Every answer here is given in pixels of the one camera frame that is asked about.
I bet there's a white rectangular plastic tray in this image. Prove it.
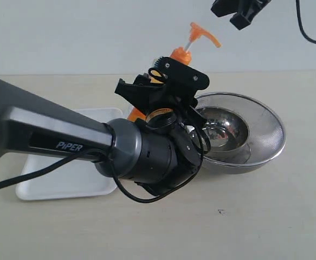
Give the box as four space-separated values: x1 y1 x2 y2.
15 107 123 200

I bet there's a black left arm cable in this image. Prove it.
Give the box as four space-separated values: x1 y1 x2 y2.
0 119 212 204

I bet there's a steel mesh colander basket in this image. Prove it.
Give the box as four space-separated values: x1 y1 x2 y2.
196 92 286 174

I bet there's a small stainless steel bowl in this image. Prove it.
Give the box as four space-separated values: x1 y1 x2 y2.
197 107 249 161

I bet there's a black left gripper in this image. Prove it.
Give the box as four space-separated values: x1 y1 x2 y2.
115 74 207 197

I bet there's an orange dish soap pump bottle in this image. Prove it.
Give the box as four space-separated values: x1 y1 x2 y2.
127 22 221 122

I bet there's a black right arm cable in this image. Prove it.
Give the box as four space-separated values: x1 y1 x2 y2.
295 0 316 45

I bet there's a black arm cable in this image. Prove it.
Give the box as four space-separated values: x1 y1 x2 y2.
0 119 212 204
295 0 316 45

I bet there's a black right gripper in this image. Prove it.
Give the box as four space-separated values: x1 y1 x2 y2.
211 0 271 30

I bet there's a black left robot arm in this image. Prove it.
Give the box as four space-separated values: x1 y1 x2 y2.
0 71 210 204

